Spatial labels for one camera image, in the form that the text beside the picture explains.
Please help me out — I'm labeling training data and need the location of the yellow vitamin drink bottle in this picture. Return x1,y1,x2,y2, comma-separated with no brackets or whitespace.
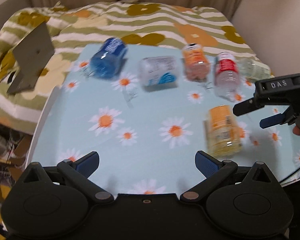
205,105,242,158

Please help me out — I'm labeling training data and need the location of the red label water bottle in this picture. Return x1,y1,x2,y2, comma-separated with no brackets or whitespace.
214,52,240,101

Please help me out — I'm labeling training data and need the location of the clear green label bottle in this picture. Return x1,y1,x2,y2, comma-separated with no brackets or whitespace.
238,58,272,81

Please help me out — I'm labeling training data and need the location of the orange juice bottle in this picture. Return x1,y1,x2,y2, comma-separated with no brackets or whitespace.
182,43,210,81

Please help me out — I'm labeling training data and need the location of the light blue daisy tablecloth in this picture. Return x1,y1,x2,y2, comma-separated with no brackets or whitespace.
29,42,300,196

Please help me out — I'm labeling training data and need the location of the white blue label bottle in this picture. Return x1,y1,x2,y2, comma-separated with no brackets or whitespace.
138,56,180,89

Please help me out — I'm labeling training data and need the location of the blue sports drink bottle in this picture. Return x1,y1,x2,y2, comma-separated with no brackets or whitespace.
89,37,128,79

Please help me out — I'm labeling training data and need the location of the grey open laptop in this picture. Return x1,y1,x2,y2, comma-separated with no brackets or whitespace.
7,22,55,94

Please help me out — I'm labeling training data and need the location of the striped floral quilt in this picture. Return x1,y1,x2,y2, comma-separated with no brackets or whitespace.
0,0,274,136

